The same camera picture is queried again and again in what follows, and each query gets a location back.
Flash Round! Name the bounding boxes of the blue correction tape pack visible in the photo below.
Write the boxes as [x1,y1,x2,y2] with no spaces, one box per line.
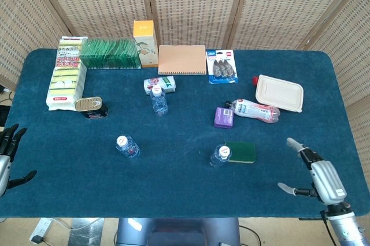
[205,50,239,84]

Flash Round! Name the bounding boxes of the small purple box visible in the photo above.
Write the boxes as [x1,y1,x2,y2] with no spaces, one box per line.
[213,106,235,129]

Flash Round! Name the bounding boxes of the black floor cable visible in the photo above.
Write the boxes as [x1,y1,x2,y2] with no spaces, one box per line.
[239,225,271,246]

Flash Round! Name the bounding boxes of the green and yellow sponge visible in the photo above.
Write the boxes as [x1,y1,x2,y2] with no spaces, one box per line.
[224,141,257,165]

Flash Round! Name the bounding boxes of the white green tissue pack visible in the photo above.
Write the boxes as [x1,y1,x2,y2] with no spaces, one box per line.
[143,76,177,94]

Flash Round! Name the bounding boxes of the tall orange white carton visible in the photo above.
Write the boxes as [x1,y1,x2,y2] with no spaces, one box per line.
[132,20,159,69]

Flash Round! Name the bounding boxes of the plastic bottle red white label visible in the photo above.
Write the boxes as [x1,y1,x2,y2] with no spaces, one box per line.
[225,98,281,124]

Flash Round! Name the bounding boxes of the white power strip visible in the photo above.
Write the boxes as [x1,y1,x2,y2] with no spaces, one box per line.
[29,218,54,243]

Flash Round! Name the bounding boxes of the dark robot base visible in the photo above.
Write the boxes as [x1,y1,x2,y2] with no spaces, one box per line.
[115,217,241,246]

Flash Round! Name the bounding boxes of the beige lidded food container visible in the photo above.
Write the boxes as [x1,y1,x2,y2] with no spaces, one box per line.
[254,74,305,113]

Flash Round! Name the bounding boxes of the woven bamboo folding screen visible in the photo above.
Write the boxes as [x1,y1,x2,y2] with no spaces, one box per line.
[0,0,370,192]

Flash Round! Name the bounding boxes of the yellow sponge multipack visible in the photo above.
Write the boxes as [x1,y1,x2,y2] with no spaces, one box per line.
[45,36,88,111]

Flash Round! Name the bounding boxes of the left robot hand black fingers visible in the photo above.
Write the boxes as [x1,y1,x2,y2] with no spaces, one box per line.
[0,124,38,199]

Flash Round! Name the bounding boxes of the clear bottle with pink label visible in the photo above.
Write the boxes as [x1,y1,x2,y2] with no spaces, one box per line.
[115,135,141,159]

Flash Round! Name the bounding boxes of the silver metal table leg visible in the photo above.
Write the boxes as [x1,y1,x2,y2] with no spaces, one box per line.
[71,218,105,246]

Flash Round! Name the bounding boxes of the blue table cloth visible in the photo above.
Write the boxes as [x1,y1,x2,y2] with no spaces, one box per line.
[0,48,370,219]

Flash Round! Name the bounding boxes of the orange spiral notebook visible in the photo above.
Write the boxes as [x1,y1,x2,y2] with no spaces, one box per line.
[157,44,207,76]

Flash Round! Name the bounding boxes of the right robot hand grey fingertips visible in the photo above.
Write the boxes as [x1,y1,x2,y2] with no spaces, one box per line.
[277,137,347,205]

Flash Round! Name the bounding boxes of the green packet stack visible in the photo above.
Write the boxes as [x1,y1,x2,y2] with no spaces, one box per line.
[79,38,142,70]

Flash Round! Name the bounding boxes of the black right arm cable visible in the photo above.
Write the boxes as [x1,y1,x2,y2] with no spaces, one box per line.
[320,210,345,246]

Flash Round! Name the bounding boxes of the clear water bottle white cap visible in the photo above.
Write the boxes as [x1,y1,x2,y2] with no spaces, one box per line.
[149,86,169,117]
[209,143,232,169]

